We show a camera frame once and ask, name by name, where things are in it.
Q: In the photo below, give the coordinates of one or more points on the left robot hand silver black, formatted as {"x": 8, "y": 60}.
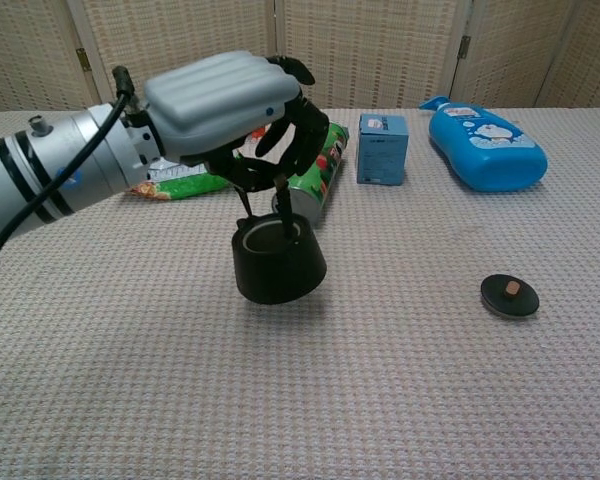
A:
{"x": 215, "y": 102}

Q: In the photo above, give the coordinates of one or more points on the black teapot lid wooden knob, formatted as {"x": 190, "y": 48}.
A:
{"x": 510, "y": 300}

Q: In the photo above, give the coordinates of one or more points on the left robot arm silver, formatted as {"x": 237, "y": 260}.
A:
{"x": 35, "y": 170}

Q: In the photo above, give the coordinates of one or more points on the green snack bag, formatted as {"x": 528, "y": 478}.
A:
{"x": 190, "y": 186}

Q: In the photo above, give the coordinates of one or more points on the green chips can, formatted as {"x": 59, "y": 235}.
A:
{"x": 312, "y": 200}

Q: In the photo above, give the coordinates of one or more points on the brass screen hinge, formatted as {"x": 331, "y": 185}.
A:
{"x": 82, "y": 59}
{"x": 464, "y": 47}

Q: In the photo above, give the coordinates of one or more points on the woven folding screen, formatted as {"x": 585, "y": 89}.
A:
{"x": 380, "y": 50}

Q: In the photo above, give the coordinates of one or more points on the small blue cardboard box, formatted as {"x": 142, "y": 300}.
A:
{"x": 382, "y": 150}

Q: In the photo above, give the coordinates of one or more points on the blue detergent pump bottle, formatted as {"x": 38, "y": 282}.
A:
{"x": 490, "y": 150}

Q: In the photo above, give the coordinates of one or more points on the woven beige tablecloth with fringe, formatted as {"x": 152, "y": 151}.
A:
{"x": 300, "y": 375}

